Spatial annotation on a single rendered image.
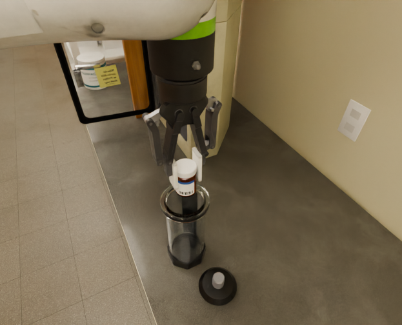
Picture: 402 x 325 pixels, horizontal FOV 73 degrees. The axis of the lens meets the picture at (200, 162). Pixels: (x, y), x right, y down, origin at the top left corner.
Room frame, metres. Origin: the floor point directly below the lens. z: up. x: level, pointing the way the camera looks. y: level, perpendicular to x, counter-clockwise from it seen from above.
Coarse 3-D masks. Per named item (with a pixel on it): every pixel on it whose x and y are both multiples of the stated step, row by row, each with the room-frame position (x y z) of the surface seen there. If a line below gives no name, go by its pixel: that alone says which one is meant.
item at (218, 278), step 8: (208, 272) 0.31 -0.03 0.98; (216, 272) 0.29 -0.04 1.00; (224, 272) 0.31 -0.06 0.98; (200, 280) 0.29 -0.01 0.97; (208, 280) 0.29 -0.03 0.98; (216, 280) 0.28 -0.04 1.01; (224, 280) 0.28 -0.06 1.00; (232, 280) 0.29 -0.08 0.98; (200, 288) 0.27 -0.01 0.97; (208, 288) 0.27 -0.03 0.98; (216, 288) 0.27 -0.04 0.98; (224, 288) 0.27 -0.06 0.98; (232, 288) 0.27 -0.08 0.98; (208, 296) 0.25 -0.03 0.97; (216, 296) 0.25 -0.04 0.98; (224, 296) 0.25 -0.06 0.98; (232, 296) 0.26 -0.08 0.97; (216, 304) 0.24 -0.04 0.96; (224, 304) 0.24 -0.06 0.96
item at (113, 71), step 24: (72, 48) 0.91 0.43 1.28; (96, 48) 0.94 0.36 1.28; (120, 48) 0.96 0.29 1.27; (72, 72) 0.90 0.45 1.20; (96, 72) 0.93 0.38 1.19; (120, 72) 0.96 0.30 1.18; (144, 72) 0.99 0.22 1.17; (96, 96) 0.92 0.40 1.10; (120, 96) 0.95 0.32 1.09; (144, 96) 0.99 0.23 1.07
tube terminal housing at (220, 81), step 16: (224, 0) 0.78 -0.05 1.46; (240, 0) 0.95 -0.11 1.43; (224, 16) 0.78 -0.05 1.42; (240, 16) 0.97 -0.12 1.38; (224, 32) 0.78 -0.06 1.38; (224, 48) 0.79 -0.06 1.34; (224, 64) 0.79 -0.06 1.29; (208, 80) 0.77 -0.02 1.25; (224, 80) 0.81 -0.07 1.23; (208, 96) 0.77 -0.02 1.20; (224, 96) 0.83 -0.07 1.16; (224, 112) 0.85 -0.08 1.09; (224, 128) 0.88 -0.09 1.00; (192, 144) 0.74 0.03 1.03
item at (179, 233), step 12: (168, 192) 0.40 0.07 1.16; (204, 192) 0.40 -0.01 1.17; (168, 204) 0.39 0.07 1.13; (180, 204) 0.42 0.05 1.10; (192, 204) 0.42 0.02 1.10; (204, 204) 0.37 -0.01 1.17; (180, 216) 0.33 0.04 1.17; (192, 216) 0.33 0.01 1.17; (204, 216) 0.36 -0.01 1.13; (168, 228) 0.35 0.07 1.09; (180, 228) 0.34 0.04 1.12; (192, 228) 0.34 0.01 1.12; (204, 228) 0.37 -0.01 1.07; (168, 240) 0.36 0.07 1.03; (180, 240) 0.34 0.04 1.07; (192, 240) 0.34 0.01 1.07; (204, 240) 0.38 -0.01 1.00; (180, 252) 0.34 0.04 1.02; (192, 252) 0.34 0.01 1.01
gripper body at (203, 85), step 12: (168, 84) 0.35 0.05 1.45; (180, 84) 0.35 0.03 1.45; (192, 84) 0.35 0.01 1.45; (204, 84) 0.37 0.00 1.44; (168, 96) 0.35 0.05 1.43; (180, 96) 0.35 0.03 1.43; (192, 96) 0.35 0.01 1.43; (204, 96) 0.37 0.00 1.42; (168, 108) 0.36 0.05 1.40; (180, 108) 0.37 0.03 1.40; (204, 108) 0.39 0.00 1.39; (168, 120) 0.36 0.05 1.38
